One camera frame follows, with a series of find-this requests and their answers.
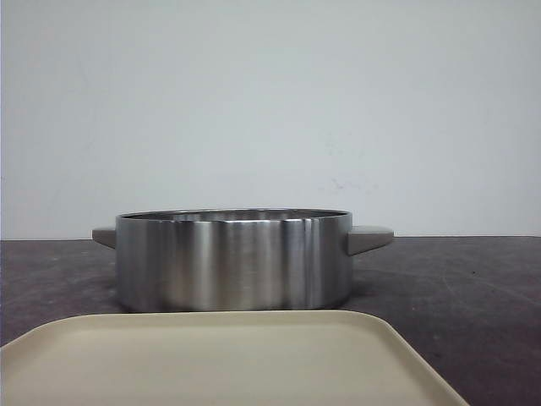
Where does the stainless steel steamer pot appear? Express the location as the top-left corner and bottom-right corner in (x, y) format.
(92, 208), (394, 313)

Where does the cream plastic tray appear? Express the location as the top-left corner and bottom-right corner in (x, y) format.
(1, 310), (463, 405)

